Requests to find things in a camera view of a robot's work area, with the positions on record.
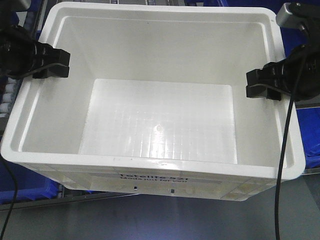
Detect black right cable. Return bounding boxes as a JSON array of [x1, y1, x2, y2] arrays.
[[274, 24, 313, 240]]

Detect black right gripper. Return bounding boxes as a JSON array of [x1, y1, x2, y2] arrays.
[[245, 44, 320, 102]]

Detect blue bin far right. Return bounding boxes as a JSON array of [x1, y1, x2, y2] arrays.
[[280, 28, 320, 169]]

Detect steel shelf front rail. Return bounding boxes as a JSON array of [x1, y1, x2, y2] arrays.
[[0, 191, 131, 212]]

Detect blue bin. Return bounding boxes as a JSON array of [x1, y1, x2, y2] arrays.
[[280, 28, 320, 169], [0, 162, 60, 205]]

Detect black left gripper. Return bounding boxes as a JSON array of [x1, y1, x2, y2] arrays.
[[0, 24, 71, 79]]

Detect white plastic tote bin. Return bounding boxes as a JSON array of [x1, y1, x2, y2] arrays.
[[1, 1, 289, 201]]

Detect left white roller track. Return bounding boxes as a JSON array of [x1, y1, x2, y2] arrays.
[[0, 76, 21, 118]]

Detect blue bin lower left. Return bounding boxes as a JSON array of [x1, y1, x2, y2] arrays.
[[0, 162, 60, 205]]

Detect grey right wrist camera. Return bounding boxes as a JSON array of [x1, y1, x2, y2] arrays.
[[275, 2, 308, 31]]

